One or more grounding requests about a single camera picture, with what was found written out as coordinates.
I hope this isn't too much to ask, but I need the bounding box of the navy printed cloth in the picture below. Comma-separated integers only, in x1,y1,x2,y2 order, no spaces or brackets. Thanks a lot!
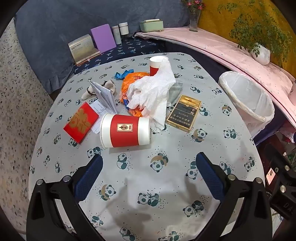
73,36,166,75

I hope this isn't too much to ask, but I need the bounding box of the blue plastic wrapper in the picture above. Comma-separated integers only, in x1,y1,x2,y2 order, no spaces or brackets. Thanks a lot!
115,69,134,80

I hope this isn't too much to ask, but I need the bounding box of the grey panda print tablecloth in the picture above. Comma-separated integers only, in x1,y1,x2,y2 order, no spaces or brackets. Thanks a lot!
28,53,263,241

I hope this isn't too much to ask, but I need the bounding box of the small beige crumpled wrapper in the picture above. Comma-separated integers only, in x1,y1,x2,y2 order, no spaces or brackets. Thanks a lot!
81,79,116,100

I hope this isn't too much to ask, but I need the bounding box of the pink cloth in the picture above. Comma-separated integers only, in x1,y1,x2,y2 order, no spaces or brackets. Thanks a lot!
135,28,296,121

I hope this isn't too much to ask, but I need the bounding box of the dark red cabinet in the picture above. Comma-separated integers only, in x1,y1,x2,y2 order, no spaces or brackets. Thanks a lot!
255,130,296,158

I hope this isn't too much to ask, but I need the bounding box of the light green box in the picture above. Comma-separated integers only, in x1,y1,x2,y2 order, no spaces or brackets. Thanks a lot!
139,19,164,32

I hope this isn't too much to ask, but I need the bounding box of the yellow cloth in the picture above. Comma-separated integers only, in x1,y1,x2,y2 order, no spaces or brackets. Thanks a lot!
199,0,296,79

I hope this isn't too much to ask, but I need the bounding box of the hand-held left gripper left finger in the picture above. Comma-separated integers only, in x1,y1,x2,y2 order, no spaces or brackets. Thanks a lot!
26,154,104,241

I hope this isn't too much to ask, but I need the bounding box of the tall white bottle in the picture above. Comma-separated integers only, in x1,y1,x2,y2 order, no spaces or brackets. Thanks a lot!
112,25,122,44

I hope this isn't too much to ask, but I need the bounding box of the blue blanket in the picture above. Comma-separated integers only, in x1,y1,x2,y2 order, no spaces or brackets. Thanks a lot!
14,0,192,94

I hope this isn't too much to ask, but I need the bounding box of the white pink plastic bag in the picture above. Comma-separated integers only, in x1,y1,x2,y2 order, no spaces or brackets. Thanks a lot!
281,120,296,142

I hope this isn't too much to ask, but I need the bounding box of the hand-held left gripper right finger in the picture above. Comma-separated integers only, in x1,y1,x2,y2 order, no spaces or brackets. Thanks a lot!
195,152,273,241

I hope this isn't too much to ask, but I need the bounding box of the trash bin with white liner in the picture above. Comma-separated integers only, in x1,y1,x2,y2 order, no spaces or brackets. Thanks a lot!
218,71,275,138

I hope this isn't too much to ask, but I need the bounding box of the crumpled white paper towel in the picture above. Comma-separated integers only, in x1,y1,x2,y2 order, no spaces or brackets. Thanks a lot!
127,58,176,133

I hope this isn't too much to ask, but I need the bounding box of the gold black cigarette box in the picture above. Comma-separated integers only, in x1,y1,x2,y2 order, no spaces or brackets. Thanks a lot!
166,95,201,133

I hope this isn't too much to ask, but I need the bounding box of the large red white paper cup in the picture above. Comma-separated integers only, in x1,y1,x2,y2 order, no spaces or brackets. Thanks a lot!
99,113,151,148

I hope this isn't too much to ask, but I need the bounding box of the dark purple cloth drape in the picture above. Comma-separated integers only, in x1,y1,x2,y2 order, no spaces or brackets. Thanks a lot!
165,42,232,75

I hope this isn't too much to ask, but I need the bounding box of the folded white paper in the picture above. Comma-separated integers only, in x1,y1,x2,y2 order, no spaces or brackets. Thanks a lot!
89,80,117,135

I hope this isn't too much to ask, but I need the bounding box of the glass vase with pink flowers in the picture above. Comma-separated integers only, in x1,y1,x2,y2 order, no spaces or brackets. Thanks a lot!
181,0,205,32

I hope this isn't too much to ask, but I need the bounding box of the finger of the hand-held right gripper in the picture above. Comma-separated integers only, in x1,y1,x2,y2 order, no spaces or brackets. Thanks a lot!
265,145,296,193

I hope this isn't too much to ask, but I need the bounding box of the green plant in white pot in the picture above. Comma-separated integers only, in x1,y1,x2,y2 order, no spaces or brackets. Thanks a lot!
217,0,294,70

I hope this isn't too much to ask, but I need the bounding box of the red envelope with gold character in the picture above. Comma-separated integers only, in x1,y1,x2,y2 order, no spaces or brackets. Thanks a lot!
63,102,100,144

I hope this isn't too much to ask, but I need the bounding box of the small red white paper cup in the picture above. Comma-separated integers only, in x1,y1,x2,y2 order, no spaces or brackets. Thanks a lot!
149,56,168,76

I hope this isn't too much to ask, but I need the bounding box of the purple box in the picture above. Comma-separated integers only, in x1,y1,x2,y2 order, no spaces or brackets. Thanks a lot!
91,24,117,52

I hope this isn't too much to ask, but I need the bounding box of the orange plastic bag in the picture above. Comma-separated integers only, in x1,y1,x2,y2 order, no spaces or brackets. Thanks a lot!
119,71,153,116

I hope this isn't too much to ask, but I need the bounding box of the gold silver box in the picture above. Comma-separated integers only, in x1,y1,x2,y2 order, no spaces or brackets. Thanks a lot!
68,34,101,66

